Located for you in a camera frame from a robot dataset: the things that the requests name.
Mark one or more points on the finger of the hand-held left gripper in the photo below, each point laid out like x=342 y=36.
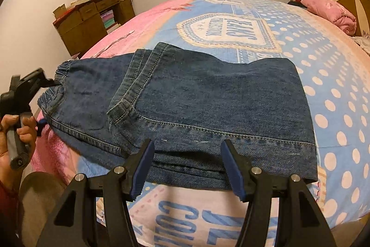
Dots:
x=42 y=123
x=50 y=82

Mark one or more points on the printed pink and blue bedsheet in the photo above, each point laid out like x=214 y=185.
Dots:
x=318 y=61

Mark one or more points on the blue denim jeans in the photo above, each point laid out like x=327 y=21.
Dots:
x=202 y=96

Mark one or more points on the person's left hand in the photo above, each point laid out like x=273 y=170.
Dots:
x=8 y=160

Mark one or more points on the person's left forearm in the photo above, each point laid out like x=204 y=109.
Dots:
x=7 y=215

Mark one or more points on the patterned white pillow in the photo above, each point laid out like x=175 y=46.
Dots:
x=362 y=43

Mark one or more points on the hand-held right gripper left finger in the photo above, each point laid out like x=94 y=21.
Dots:
x=143 y=169

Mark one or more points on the brown wooden desk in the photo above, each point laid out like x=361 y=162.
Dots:
x=83 y=27

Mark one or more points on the stack of pastel boxes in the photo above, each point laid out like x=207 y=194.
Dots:
x=109 y=20

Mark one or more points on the open brown cardboard box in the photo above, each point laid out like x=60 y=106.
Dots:
x=59 y=11

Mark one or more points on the folded pink blanket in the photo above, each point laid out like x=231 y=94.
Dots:
x=329 y=11

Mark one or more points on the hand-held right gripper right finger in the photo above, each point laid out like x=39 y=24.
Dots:
x=233 y=173

